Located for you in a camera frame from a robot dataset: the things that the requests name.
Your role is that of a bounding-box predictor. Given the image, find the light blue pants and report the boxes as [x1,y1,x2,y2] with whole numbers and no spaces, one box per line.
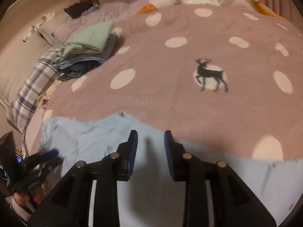
[38,113,302,226]

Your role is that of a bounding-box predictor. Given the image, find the left hand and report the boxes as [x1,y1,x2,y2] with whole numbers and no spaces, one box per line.
[13,186,44,214]

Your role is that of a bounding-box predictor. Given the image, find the plaid pillow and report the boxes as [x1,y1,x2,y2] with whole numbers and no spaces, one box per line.
[12,47,60,134]

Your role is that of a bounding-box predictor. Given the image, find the dark folded jeans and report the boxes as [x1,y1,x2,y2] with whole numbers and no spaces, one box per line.
[58,60,103,82]

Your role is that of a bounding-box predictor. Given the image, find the blue folded garment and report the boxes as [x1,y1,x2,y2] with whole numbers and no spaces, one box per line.
[57,32,117,70]

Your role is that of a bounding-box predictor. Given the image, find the beige pillow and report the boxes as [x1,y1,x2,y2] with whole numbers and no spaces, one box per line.
[1,13,70,104]

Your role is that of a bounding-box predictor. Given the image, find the green folded garment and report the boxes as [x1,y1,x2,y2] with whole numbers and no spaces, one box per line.
[52,21,113,63]

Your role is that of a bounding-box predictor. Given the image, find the pink polka dot duvet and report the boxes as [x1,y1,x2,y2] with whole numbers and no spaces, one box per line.
[25,5,302,160]

